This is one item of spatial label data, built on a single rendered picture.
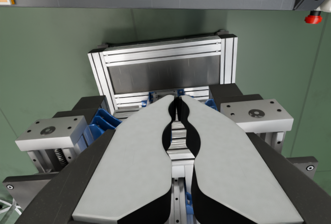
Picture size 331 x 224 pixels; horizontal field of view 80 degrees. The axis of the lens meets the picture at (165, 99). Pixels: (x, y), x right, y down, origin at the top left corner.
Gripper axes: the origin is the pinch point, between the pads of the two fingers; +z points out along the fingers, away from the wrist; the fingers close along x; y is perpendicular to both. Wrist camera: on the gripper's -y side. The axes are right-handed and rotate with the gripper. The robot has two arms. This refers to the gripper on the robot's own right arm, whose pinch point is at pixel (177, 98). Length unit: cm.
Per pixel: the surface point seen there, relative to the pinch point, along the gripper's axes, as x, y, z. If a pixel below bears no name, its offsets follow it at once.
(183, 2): 1.9, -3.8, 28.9
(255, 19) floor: 54, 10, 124
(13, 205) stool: -159, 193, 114
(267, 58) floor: 67, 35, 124
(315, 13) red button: 35, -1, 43
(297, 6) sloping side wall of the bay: 22.1, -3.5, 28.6
